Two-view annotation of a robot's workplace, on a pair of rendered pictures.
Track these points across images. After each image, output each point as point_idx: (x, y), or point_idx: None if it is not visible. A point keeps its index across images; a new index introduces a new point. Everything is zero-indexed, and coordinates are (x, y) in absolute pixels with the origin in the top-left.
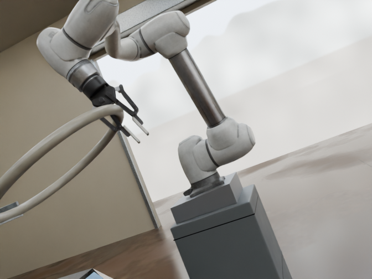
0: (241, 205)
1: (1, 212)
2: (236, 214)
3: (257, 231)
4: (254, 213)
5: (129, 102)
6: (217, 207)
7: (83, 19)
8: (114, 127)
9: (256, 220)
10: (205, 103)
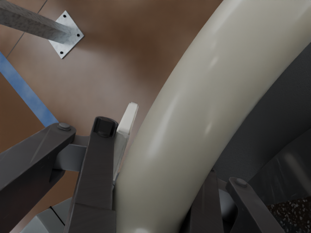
0: (45, 224)
1: None
2: (61, 230)
3: (70, 202)
4: (48, 208)
5: (39, 152)
6: None
7: None
8: (234, 183)
9: (57, 205)
10: None
